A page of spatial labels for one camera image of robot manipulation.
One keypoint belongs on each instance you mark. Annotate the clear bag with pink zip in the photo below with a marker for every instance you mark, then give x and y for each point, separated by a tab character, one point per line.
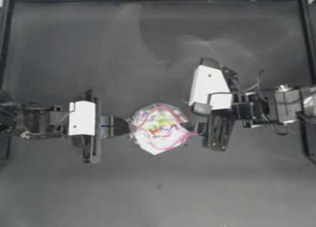
158	130

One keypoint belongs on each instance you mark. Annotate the gripper's white camera mount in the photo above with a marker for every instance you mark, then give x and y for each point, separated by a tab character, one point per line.
81	118
209	86

